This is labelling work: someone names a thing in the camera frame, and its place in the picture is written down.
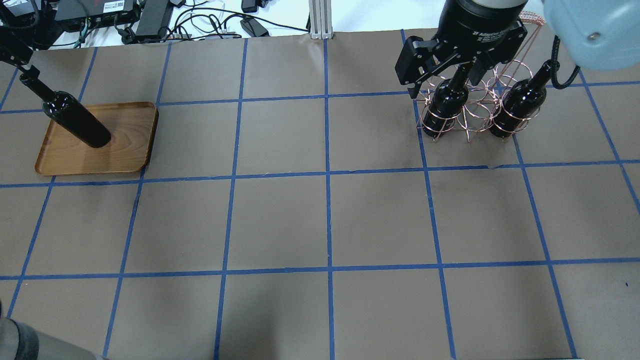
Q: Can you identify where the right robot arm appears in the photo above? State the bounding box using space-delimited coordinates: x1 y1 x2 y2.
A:
394 0 640 99

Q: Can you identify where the copper wire bottle basket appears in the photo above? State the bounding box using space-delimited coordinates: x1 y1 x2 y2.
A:
414 10 546 142

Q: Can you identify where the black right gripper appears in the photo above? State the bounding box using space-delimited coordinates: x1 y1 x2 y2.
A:
394 0 528 100

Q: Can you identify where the black power brick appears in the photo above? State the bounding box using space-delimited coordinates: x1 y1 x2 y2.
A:
134 0 173 43

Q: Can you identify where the aluminium frame post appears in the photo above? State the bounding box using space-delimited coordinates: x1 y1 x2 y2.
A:
308 0 334 40

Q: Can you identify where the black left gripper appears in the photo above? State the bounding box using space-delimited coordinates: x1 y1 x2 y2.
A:
0 27 35 76

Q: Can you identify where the dark wine bottle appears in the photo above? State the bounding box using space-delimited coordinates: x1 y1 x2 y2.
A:
422 63 473 139
19 74 112 148
488 59 560 139

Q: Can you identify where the wooden tray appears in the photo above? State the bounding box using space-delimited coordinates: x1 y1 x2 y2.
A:
34 101 159 176

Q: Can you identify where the black power adapter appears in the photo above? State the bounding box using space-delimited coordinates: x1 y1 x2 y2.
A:
239 17 270 38

